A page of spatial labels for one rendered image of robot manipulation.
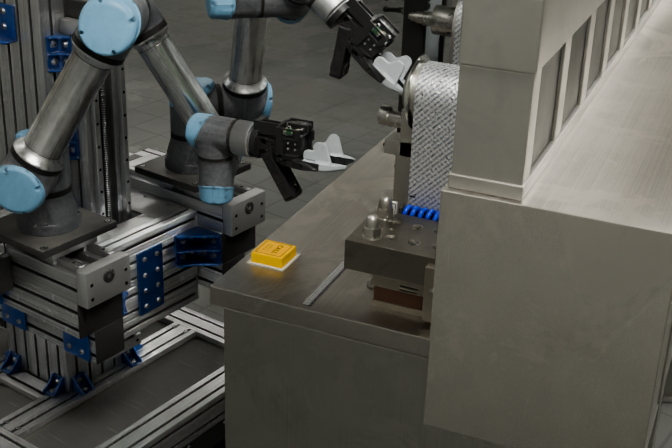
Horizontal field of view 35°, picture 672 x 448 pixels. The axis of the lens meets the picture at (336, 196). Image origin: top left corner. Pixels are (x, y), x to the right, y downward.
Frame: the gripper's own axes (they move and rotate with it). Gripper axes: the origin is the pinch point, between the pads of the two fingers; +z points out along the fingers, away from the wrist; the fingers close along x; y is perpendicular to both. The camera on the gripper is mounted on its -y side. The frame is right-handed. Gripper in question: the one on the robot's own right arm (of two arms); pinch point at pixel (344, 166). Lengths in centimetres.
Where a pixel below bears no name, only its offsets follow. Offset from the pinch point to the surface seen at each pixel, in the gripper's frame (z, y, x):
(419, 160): 15.8, 4.2, -0.2
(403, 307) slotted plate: 20.6, -18.0, -18.8
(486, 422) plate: 53, 7, -84
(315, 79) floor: -176, -109, 381
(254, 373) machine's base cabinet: -6.9, -36.1, -25.9
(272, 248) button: -11.1, -16.6, -10.0
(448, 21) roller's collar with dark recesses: 11.1, 25.2, 28.0
